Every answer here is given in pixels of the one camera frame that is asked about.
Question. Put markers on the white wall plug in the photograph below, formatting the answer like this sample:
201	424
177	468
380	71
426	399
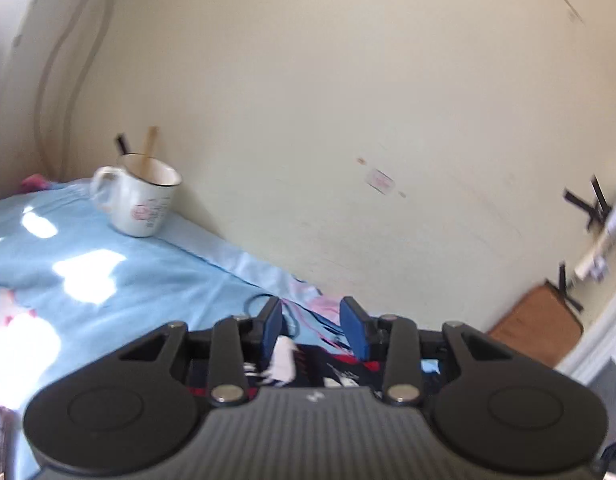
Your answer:
605	232

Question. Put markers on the blue cartoon bedsheet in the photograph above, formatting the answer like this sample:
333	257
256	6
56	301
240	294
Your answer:
113	280

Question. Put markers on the wooden stick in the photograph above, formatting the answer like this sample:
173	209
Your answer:
149	147

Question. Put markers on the brown chair cushion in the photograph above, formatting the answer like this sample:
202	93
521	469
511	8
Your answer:
537	327

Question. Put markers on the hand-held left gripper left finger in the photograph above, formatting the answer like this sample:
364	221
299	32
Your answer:
272	332

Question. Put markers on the small wall sticker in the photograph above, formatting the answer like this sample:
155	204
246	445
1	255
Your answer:
380	181

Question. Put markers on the white enamel mug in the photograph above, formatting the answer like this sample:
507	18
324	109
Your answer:
138	205

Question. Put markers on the white door frame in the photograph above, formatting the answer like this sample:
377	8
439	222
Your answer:
600	340

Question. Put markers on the pink cloth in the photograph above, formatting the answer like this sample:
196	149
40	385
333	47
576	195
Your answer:
37	182

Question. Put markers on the black reindeer knit sweater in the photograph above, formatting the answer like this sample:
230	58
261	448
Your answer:
318	367

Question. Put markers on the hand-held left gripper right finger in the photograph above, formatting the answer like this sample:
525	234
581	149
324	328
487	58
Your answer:
354	327

